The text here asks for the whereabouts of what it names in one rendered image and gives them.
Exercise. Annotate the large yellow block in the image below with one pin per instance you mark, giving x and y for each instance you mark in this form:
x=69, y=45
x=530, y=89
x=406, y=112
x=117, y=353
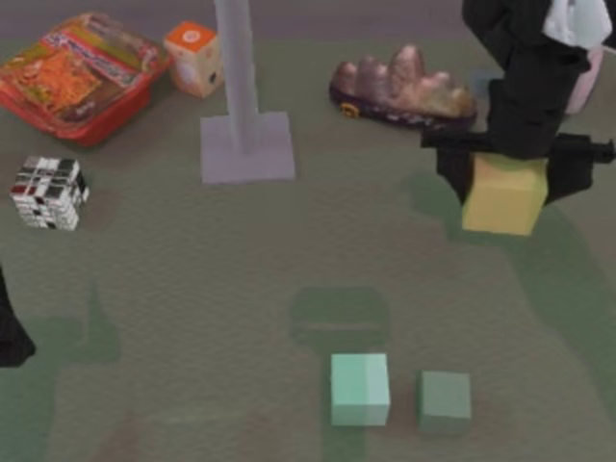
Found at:
x=503, y=199

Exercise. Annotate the small dark green block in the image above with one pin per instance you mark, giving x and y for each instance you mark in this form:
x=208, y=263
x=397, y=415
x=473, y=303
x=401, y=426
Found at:
x=444, y=402

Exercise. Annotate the light green cube block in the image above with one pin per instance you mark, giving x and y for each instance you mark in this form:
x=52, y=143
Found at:
x=358, y=390

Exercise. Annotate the pink cup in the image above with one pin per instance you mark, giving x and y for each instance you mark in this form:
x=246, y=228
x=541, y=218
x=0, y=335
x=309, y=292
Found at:
x=583, y=82

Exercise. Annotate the orange and white carton box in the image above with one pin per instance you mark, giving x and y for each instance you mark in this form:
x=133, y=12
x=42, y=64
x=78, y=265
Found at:
x=195, y=58

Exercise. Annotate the red instant noodle pack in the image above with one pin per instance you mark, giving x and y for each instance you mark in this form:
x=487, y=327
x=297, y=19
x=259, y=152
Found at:
x=72, y=77

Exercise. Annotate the mirror puzzle cube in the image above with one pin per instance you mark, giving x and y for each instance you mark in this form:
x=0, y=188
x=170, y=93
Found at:
x=48, y=192

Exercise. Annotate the white stand post with base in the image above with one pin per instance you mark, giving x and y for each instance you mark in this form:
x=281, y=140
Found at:
x=245, y=120

